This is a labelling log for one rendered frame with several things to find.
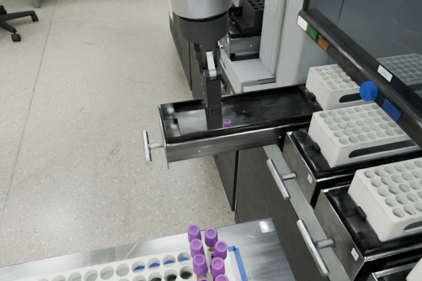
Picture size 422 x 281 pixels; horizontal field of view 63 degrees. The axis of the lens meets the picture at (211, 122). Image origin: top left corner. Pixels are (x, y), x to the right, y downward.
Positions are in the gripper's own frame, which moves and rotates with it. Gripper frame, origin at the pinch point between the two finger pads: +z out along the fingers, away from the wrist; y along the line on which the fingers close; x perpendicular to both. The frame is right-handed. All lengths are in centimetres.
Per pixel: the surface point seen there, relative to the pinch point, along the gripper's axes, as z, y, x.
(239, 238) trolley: 5.7, -22.3, -0.1
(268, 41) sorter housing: 8.5, 35.9, -20.5
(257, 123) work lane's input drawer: 7.4, 3.1, -9.1
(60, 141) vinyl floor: 85, 93, 76
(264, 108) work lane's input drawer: 9.3, 9.3, -12.4
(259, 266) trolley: 5.7, -27.1, -1.9
